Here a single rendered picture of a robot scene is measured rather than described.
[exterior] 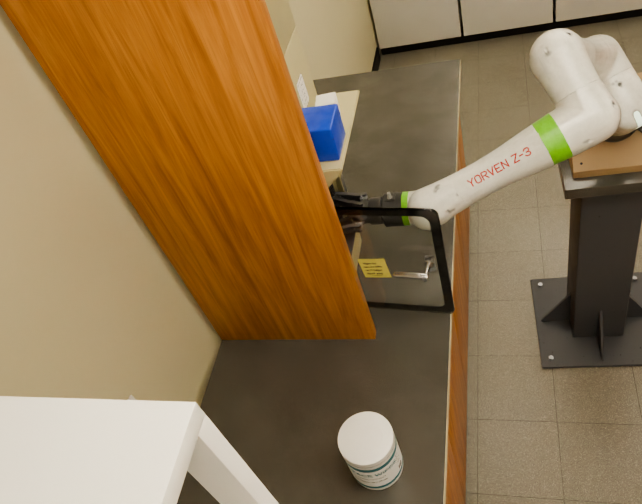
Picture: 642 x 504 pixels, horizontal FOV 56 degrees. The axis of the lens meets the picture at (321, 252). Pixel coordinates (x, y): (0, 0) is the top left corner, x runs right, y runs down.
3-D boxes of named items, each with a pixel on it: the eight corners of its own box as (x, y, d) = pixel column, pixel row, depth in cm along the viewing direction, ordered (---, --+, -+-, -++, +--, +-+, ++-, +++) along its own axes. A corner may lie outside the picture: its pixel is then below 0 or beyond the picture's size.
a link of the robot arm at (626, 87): (623, 78, 183) (637, 62, 165) (649, 122, 182) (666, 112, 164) (581, 101, 187) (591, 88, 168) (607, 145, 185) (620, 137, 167)
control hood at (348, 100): (305, 204, 149) (294, 174, 142) (327, 124, 170) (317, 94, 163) (351, 201, 145) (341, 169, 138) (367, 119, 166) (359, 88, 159)
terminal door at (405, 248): (351, 303, 178) (315, 206, 150) (455, 312, 167) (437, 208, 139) (350, 305, 178) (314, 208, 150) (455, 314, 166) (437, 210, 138)
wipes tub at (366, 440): (348, 489, 146) (333, 463, 136) (355, 438, 155) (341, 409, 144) (401, 493, 142) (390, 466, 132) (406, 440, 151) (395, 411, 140)
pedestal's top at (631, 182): (650, 126, 208) (652, 116, 206) (675, 188, 187) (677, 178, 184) (552, 138, 217) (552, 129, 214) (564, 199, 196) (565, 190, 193)
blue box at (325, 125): (299, 164, 144) (288, 134, 137) (307, 138, 150) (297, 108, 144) (340, 160, 140) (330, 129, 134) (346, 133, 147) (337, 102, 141)
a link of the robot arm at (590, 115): (599, 83, 145) (606, 73, 133) (626, 129, 144) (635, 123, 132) (528, 123, 150) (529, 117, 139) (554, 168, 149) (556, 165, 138)
